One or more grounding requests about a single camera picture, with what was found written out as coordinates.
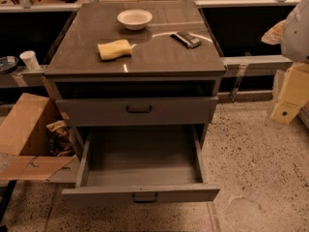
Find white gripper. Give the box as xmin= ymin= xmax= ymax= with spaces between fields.
xmin=262 ymin=20 xmax=309 ymax=125

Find yellow sponge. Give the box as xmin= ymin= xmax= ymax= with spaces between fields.
xmin=98 ymin=40 xmax=131 ymax=61

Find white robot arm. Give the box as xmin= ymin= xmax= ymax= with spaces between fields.
xmin=262 ymin=0 xmax=309 ymax=127

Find closed upper drawer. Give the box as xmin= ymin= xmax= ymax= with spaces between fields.
xmin=56 ymin=97 xmax=217 ymax=127

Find grey drawer cabinet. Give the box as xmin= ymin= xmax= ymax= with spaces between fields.
xmin=45 ymin=1 xmax=226 ymax=140

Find open lower drawer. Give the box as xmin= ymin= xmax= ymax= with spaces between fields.
xmin=63 ymin=125 xmax=219 ymax=206

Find white bowl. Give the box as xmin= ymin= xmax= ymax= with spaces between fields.
xmin=117 ymin=10 xmax=153 ymax=31

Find crumpled snack bags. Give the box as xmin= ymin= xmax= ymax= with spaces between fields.
xmin=46 ymin=120 xmax=74 ymax=157

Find white paper cup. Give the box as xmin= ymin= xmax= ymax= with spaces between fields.
xmin=19 ymin=50 xmax=40 ymax=71

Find brown cardboard box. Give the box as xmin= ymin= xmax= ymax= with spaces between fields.
xmin=0 ymin=93 xmax=79 ymax=183

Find dark round lid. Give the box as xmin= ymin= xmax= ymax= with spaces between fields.
xmin=0 ymin=56 xmax=18 ymax=74

